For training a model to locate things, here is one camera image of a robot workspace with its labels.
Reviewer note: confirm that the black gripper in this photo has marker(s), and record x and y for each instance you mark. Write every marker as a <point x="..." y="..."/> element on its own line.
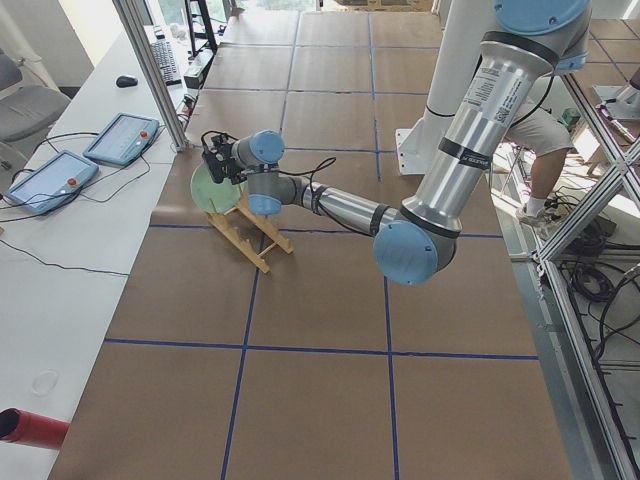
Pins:
<point x="218" y="165"/>

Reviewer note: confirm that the pale green ceramic plate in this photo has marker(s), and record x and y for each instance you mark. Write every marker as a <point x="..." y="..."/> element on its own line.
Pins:
<point x="212" y="197"/>

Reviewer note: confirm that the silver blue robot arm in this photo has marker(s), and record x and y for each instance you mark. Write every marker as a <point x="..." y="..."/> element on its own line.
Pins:
<point x="491" y="54"/>

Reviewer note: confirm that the wooden dish rack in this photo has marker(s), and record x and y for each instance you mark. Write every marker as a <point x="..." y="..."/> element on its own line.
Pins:
<point x="252" y="235"/>

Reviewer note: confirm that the far blue teach pendant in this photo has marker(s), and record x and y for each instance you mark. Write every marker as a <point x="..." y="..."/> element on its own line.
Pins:
<point x="123" y="140"/>

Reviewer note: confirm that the blue teach pendant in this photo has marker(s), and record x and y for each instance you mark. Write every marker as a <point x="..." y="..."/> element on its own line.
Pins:
<point x="53" y="183"/>
<point x="123" y="140"/>

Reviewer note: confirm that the black computer mouse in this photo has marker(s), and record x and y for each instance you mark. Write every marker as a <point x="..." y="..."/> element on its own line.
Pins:
<point x="126" y="81"/>

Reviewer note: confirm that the black keyboard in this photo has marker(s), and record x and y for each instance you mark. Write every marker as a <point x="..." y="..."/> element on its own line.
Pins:
<point x="163" y="55"/>

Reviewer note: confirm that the near blue teach pendant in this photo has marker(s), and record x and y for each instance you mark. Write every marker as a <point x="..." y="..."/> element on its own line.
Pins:
<point x="53" y="183"/>

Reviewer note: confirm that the grey office chair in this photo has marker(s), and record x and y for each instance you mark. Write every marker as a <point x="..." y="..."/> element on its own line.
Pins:
<point x="28" y="112"/>

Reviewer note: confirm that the person in beige shorts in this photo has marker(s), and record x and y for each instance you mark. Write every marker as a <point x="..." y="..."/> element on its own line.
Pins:
<point x="538" y="131"/>

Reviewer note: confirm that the red cylinder tube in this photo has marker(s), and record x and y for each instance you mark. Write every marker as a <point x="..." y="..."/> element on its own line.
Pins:
<point x="30" y="429"/>

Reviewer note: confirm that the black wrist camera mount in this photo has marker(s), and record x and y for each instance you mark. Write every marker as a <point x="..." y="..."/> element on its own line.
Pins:
<point x="213" y="140"/>

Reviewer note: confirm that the aluminium frame post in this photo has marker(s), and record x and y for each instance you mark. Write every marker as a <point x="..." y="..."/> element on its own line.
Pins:
<point x="131" y="20"/>

